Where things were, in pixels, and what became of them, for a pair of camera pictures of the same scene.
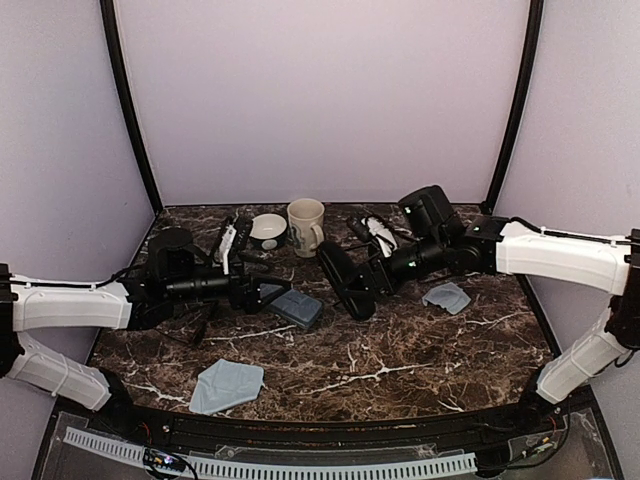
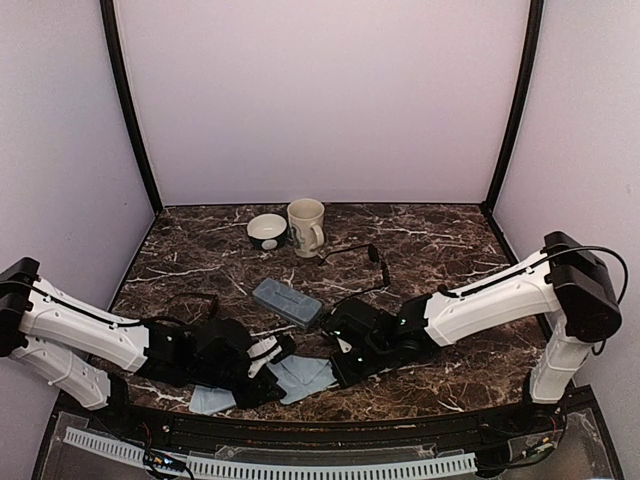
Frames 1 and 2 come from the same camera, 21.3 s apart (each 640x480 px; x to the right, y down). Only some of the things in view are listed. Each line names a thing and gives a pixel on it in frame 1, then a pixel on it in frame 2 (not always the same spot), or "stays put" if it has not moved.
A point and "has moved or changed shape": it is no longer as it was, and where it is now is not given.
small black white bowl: x=269 y=230 stays put
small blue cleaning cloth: x=447 y=295 has moved or changed shape
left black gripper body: x=237 y=297 -> x=206 y=374
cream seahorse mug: x=305 y=216 stays put
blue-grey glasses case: x=298 y=307 stays put
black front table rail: x=147 y=422 stays put
